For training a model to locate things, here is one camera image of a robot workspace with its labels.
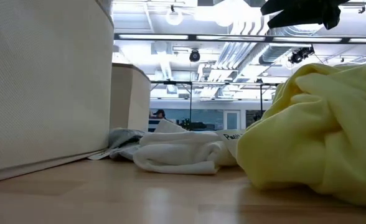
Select handwritten white paper tag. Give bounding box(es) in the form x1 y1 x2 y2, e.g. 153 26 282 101
215 129 246 158

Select person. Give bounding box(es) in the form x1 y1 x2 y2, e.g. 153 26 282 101
151 108 173 121

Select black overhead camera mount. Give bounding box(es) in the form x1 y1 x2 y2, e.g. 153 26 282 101
288 45 315 65

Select yellow garment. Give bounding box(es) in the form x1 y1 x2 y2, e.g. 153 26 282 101
236 63 366 206

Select light grey garment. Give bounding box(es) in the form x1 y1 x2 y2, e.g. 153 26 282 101
108 128 146 161

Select black dome ceiling camera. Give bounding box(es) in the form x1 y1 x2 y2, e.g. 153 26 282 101
189 49 202 63

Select round ceiling lamp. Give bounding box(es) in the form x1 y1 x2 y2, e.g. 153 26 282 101
166 9 184 27

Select white pants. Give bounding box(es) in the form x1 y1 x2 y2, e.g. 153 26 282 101
133 119 238 175

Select small white paper tag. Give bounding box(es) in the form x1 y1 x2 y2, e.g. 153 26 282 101
87 150 112 161

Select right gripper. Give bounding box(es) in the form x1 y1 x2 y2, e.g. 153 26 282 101
260 0 352 30

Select beige fabric bin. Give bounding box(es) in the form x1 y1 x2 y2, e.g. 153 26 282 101
110 62 152 131
0 0 115 185

